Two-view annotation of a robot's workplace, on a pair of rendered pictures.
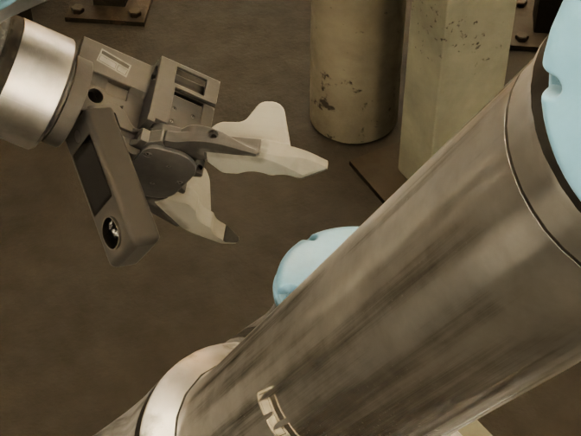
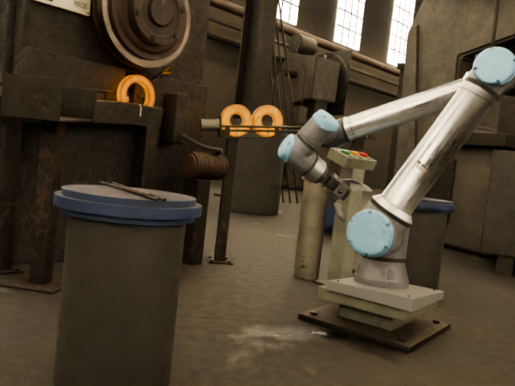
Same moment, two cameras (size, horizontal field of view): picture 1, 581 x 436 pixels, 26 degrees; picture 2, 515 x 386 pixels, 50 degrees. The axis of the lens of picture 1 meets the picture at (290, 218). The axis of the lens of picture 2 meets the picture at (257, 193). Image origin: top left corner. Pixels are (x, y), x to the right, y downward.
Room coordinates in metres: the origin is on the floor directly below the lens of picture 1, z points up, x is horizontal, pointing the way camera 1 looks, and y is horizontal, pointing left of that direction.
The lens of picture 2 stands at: (-1.03, 1.00, 0.54)
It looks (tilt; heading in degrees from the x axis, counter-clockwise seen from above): 4 degrees down; 341
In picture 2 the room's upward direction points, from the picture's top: 6 degrees clockwise
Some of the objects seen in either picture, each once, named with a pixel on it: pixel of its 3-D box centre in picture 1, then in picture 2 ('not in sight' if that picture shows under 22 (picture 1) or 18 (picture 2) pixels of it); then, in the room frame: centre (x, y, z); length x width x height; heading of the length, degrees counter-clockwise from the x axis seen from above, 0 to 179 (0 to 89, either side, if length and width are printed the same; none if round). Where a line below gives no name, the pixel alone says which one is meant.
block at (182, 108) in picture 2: not in sight; (175, 118); (1.63, 0.55, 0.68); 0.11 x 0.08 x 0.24; 29
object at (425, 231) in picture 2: not in sight; (415, 242); (1.21, -0.60, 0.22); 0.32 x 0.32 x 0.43
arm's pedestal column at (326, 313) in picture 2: not in sight; (376, 312); (0.62, -0.06, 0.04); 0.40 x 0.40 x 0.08; 35
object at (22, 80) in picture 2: not in sight; (44, 184); (1.03, 1.09, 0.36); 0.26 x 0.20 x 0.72; 154
